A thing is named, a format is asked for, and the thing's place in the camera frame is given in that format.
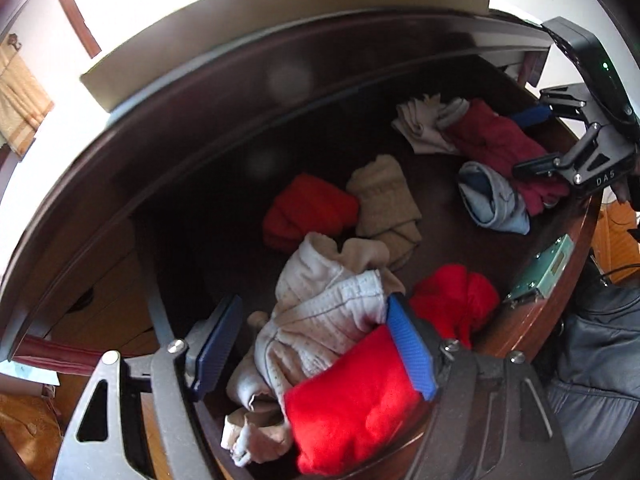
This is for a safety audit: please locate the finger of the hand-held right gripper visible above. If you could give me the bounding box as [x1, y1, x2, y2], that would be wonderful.
[510, 84, 593, 128]
[512, 122, 638, 197]

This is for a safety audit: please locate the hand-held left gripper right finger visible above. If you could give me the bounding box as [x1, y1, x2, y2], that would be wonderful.
[386, 292, 573, 480]

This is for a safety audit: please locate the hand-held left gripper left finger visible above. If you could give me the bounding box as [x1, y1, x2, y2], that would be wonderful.
[52, 294, 244, 480]

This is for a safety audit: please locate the dark red underwear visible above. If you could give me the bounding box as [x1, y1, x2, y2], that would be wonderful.
[442, 98, 571, 218]

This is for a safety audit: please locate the light blue underwear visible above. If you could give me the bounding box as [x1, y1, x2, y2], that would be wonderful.
[457, 161, 531, 235]

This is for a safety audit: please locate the bright red underwear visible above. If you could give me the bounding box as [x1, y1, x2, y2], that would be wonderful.
[283, 324, 436, 478]

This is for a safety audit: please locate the beige underwear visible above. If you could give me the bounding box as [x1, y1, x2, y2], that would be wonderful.
[221, 345, 296, 466]

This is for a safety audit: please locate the cream ribbed underwear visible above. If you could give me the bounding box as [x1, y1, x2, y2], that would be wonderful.
[252, 232, 406, 401]

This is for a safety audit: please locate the dark wooden drawer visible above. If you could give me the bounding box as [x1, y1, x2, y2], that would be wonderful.
[127, 55, 603, 480]

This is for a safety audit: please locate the cream sock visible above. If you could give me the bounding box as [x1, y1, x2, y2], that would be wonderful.
[391, 94, 471, 156]

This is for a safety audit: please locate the shallow cardboard box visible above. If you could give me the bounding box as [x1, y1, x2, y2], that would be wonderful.
[80, 0, 493, 115]

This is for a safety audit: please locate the person's grey jacket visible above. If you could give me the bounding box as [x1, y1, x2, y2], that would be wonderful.
[545, 260, 640, 480]

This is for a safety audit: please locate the beige window curtain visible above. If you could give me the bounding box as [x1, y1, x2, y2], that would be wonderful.
[0, 35, 55, 158]

